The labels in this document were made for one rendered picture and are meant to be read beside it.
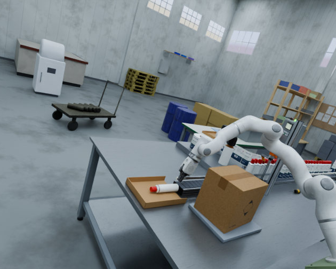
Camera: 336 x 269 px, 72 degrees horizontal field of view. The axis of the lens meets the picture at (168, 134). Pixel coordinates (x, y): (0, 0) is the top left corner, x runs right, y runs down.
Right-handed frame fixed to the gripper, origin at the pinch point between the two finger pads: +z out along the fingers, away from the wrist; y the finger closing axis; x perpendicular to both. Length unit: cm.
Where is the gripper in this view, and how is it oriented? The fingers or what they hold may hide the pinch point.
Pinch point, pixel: (180, 178)
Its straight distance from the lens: 154.5
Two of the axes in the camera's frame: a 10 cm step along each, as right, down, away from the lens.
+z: -5.5, 8.3, 0.5
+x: -5.3, -4.0, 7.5
